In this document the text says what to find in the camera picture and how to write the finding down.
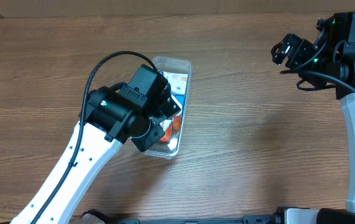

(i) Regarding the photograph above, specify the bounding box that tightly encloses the clear plastic container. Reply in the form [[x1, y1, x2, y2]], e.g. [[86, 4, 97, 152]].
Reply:
[[144, 56, 193, 159]]

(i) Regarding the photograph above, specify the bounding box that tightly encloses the red medicine box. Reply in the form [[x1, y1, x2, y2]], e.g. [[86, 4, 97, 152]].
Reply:
[[159, 119, 172, 143]]

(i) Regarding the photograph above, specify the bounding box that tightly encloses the blue lozenge box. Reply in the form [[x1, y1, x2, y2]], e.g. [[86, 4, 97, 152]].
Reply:
[[174, 95, 185, 108]]

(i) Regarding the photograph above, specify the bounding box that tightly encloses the orange bottle white cap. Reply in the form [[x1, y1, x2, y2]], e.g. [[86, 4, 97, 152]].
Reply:
[[172, 115, 182, 130]]

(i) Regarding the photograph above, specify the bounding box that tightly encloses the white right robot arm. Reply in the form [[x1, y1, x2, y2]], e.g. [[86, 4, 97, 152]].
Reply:
[[269, 12, 355, 223]]

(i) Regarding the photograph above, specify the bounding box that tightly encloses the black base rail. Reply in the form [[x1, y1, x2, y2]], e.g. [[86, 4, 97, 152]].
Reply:
[[80, 207, 318, 224]]

